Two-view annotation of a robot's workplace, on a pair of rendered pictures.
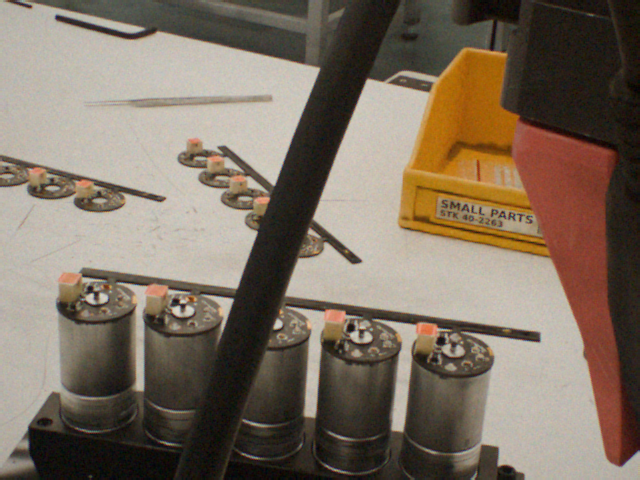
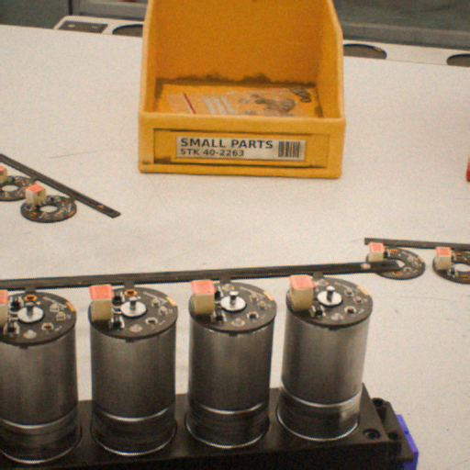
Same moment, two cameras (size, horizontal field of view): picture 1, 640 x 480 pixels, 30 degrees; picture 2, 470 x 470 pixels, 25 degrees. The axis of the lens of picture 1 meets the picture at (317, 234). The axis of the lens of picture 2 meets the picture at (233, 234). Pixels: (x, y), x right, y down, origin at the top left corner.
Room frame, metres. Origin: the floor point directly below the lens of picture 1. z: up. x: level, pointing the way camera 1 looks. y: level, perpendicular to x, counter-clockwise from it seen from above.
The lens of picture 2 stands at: (0.08, 0.07, 0.97)
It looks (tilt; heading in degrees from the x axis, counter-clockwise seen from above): 29 degrees down; 341
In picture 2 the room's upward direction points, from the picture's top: 3 degrees clockwise
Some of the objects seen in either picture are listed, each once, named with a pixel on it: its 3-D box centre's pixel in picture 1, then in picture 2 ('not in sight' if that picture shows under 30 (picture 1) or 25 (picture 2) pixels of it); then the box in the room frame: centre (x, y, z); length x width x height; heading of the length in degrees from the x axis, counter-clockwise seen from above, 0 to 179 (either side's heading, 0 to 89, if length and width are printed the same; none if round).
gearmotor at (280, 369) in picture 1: (267, 392); (133, 382); (0.32, 0.01, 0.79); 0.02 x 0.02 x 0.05
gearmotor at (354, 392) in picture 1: (355, 406); (229, 375); (0.31, -0.02, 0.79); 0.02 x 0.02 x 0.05
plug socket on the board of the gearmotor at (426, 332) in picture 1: (428, 339); (304, 291); (0.31, -0.04, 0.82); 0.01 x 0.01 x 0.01; 81
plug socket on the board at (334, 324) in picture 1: (337, 325); (206, 296); (0.31, -0.01, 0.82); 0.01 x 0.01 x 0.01; 81
